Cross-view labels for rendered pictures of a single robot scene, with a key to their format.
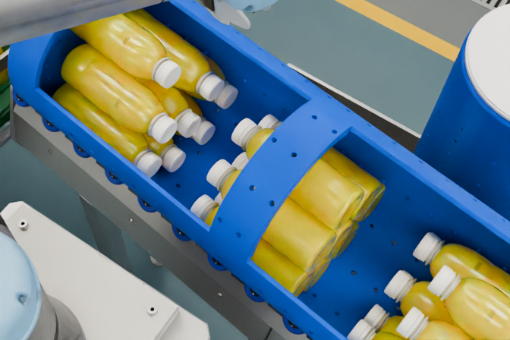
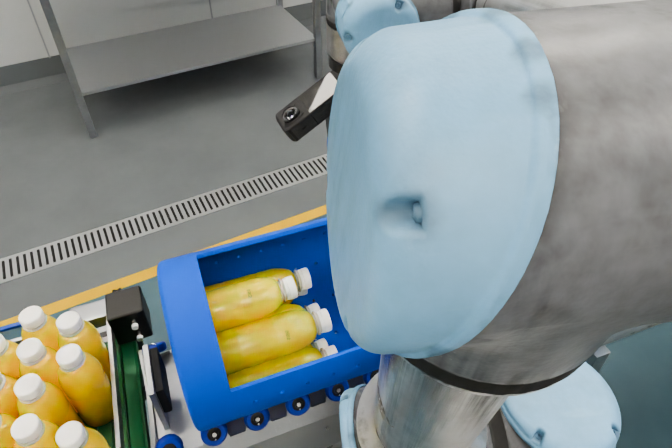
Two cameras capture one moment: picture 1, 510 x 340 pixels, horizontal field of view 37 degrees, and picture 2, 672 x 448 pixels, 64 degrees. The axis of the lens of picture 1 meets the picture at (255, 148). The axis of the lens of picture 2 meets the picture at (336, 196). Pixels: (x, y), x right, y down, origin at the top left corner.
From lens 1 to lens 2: 66 cm
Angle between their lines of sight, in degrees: 39
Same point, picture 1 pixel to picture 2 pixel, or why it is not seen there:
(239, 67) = (286, 263)
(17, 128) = not seen: outside the picture
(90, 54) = (229, 333)
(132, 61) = (267, 301)
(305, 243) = not seen: hidden behind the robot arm
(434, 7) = (196, 233)
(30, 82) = (223, 390)
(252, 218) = not seen: hidden behind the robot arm
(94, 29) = (218, 313)
